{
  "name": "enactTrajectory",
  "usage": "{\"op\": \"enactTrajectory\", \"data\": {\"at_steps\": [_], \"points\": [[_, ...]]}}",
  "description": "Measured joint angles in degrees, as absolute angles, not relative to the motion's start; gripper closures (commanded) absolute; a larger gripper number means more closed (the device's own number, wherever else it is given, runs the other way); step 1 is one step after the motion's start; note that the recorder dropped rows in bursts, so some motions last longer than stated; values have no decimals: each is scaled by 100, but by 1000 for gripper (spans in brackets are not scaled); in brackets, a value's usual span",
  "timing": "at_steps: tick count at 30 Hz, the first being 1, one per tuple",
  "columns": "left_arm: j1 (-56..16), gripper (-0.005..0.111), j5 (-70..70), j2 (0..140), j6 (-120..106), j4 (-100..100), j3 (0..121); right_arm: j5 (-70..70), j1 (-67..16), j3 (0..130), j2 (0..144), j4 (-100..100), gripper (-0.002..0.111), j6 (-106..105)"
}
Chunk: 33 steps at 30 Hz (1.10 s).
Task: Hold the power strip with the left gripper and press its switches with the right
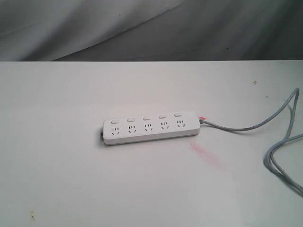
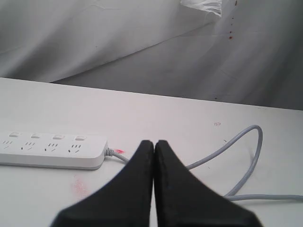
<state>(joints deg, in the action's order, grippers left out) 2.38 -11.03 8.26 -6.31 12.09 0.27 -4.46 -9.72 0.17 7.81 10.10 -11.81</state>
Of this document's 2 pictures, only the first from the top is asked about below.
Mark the grey power cable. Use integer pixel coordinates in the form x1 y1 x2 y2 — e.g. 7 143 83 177
198 87 303 197

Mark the grey backdrop cloth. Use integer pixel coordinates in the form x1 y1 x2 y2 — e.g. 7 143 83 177
0 0 303 61

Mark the white five-outlet power strip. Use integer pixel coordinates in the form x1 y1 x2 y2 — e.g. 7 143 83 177
101 111 201 145

